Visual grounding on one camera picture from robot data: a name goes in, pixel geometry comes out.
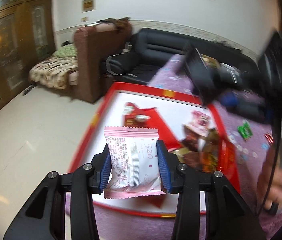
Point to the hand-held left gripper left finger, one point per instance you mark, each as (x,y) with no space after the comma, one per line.
(105,172)

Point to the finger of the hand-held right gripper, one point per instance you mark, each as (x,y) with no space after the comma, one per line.
(201,75)
(245,107)

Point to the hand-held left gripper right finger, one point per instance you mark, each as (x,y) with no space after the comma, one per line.
(164,170)

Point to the pale pink snack packet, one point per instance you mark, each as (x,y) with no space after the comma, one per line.
(131,160)

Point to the red box with white inside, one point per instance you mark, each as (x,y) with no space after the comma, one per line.
(166,102)

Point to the pink bear snack packet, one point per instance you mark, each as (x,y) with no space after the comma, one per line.
(201,122)

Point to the red flower-print snack packet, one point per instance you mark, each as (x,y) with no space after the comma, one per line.
(137,116)

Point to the person's right hand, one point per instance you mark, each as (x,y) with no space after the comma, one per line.
(274,180)

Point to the green candy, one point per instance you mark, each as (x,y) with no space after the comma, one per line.
(245,130)

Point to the brown snack packet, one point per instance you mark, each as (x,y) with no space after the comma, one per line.
(193,155)

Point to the small red candy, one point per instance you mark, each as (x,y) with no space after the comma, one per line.
(268,137)

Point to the black sofa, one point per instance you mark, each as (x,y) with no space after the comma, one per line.
(156,55)

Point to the dark orange-print snack packet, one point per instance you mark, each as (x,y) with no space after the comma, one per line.
(211,152)

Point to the brown armchair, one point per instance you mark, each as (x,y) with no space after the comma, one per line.
(91,62)

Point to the patterned bed mattress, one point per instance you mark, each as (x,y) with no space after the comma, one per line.
(51,72)

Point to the green pillow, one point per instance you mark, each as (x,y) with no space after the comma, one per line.
(64,51)

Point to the wooden glass-door cabinet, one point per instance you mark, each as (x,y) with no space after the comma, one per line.
(11,55)

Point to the wall socket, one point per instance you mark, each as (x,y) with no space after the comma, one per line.
(84,19)

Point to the wall sign plate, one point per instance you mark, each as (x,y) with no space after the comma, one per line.
(88,4)

